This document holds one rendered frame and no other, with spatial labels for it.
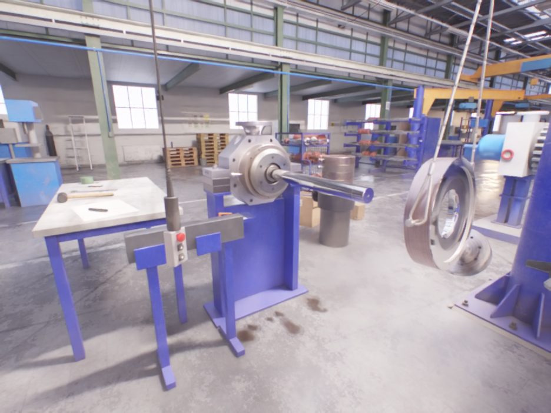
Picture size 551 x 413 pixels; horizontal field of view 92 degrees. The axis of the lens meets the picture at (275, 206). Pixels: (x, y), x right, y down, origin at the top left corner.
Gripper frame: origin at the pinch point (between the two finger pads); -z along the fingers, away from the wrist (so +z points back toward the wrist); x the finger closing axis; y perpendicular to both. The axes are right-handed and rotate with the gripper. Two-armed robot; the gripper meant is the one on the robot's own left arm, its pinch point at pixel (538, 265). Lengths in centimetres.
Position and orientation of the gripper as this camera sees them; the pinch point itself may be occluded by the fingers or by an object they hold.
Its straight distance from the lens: 129.0
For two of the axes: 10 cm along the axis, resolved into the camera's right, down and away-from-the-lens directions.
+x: -6.3, -5.2, -5.8
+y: -4.8, 8.5, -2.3
